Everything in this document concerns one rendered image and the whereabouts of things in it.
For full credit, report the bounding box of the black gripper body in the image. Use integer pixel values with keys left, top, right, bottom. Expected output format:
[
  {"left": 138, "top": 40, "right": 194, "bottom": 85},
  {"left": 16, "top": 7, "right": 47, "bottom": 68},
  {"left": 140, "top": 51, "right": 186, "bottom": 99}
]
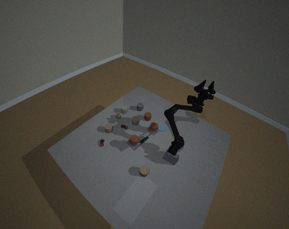
[{"left": 194, "top": 86, "right": 216, "bottom": 100}]

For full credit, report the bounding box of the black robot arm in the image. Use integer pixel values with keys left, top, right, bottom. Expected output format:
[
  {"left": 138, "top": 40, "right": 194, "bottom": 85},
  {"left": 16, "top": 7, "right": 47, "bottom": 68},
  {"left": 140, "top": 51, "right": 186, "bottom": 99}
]
[{"left": 164, "top": 93, "right": 214, "bottom": 156}]

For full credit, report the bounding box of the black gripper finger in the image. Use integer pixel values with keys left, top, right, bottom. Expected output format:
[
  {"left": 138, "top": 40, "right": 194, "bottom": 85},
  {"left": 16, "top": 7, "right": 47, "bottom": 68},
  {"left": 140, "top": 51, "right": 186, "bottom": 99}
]
[
  {"left": 208, "top": 81, "right": 215, "bottom": 91},
  {"left": 197, "top": 80, "right": 206, "bottom": 90}
]

